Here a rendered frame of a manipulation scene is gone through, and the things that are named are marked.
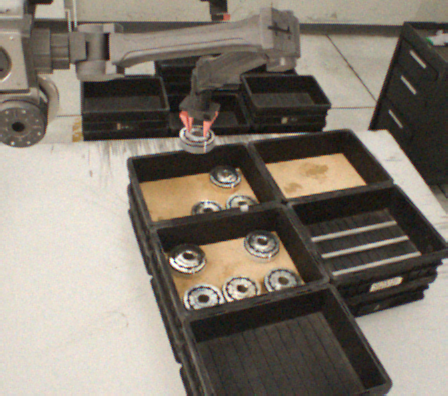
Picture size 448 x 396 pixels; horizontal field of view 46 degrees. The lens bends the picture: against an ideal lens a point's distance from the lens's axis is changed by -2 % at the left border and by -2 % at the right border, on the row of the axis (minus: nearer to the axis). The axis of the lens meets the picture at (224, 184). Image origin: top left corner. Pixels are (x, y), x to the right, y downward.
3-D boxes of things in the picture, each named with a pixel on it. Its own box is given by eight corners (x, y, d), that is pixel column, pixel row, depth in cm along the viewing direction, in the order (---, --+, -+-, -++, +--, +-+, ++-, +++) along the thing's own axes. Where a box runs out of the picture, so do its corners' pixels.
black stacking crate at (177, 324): (178, 345, 131) (181, 318, 124) (149, 256, 152) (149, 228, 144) (320, 309, 144) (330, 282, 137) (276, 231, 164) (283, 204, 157)
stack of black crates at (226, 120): (166, 183, 275) (169, 129, 253) (159, 147, 297) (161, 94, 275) (242, 179, 284) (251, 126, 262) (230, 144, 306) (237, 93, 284)
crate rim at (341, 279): (330, 287, 138) (332, 281, 136) (282, 208, 158) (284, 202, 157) (452, 257, 151) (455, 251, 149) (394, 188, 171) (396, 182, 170)
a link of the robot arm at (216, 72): (276, 7, 102) (279, 64, 102) (301, 10, 104) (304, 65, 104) (192, 56, 141) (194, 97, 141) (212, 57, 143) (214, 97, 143)
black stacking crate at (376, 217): (321, 309, 144) (332, 282, 137) (277, 231, 164) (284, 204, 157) (438, 278, 157) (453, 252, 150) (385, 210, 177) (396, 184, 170)
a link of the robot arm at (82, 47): (59, 31, 102) (61, 59, 103) (113, 31, 105) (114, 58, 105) (62, 43, 111) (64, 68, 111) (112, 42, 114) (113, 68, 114)
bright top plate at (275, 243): (251, 260, 149) (252, 258, 148) (239, 234, 156) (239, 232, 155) (285, 253, 152) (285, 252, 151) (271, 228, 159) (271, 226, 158)
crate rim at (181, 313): (180, 323, 125) (180, 317, 123) (148, 232, 145) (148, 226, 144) (330, 287, 138) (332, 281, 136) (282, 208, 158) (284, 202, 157)
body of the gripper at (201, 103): (187, 100, 156) (188, 78, 152) (220, 109, 154) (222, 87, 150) (178, 111, 151) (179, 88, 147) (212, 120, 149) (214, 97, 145)
